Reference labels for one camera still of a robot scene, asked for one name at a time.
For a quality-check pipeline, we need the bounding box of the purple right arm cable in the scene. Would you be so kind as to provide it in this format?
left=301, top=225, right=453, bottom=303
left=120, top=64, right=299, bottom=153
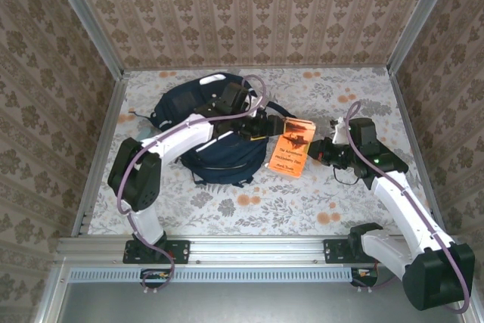
left=344, top=101, right=473, bottom=315

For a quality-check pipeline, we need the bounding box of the aluminium frame post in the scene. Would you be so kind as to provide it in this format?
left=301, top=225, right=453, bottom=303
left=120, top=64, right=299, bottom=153
left=386, top=0, right=461, bottom=76
left=44, top=0, right=126, bottom=80

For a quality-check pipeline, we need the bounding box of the small connector with orange wires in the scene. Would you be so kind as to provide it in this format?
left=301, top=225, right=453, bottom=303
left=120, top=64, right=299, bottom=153
left=140, top=268, right=172, bottom=288
left=349, top=266, right=381, bottom=287

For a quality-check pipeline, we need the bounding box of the floral tablecloth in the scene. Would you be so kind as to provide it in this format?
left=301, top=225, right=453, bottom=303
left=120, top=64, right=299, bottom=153
left=87, top=67, right=444, bottom=236

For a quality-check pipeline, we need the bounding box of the navy blue backpack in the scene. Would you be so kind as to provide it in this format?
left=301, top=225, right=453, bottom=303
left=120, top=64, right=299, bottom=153
left=128, top=72, right=283, bottom=188

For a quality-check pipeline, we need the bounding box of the thin black right gripper wire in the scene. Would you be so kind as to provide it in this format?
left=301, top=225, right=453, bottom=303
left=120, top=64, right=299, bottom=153
left=331, top=166, right=365, bottom=187

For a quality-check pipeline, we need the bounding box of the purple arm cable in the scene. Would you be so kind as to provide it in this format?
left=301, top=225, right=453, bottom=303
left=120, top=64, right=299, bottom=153
left=116, top=74, right=268, bottom=296
left=344, top=101, right=473, bottom=315

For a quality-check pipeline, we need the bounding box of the orange paperback book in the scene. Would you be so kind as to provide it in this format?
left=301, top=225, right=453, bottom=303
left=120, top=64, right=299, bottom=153
left=264, top=116, right=317, bottom=180

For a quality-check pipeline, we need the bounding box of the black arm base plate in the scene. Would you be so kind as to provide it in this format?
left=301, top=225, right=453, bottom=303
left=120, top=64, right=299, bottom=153
left=323, top=238, right=394, bottom=265
left=123, top=239, right=191, bottom=265

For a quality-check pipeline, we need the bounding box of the aluminium frame rail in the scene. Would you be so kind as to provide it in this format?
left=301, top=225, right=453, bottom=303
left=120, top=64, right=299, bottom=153
left=56, top=235, right=464, bottom=263
left=123, top=64, right=391, bottom=73
left=70, top=71, right=132, bottom=237
left=388, top=68, right=449, bottom=237

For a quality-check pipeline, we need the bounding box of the grey slotted cable duct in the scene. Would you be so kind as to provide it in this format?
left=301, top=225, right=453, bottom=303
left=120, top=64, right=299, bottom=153
left=70, top=268, right=355, bottom=283

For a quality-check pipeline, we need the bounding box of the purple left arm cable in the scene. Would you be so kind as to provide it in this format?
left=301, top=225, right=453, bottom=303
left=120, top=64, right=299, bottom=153
left=116, top=74, right=268, bottom=296

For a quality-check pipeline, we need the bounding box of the grey metal sheet panel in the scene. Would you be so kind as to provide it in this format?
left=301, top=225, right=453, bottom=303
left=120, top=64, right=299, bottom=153
left=56, top=266, right=470, bottom=323

